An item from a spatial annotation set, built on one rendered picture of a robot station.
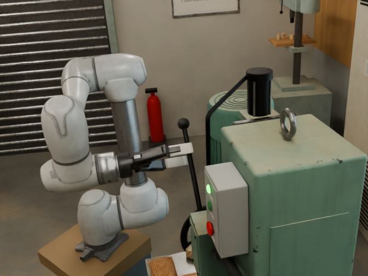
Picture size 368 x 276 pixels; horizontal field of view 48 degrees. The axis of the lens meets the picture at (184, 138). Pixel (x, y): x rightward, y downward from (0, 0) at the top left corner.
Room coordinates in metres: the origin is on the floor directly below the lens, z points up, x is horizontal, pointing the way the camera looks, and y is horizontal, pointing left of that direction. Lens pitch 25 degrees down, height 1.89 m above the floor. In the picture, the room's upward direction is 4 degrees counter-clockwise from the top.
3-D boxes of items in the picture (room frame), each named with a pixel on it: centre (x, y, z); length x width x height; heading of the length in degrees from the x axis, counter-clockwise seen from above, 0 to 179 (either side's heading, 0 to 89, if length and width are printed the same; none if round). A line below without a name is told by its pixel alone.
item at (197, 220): (0.80, -0.04, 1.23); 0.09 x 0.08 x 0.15; 10
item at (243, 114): (0.90, -0.18, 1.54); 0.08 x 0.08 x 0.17; 10
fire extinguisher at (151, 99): (3.95, 0.28, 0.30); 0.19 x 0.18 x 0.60; 3
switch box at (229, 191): (0.70, -0.07, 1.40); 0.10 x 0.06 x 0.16; 10
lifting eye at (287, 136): (0.75, -0.21, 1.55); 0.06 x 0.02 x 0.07; 10
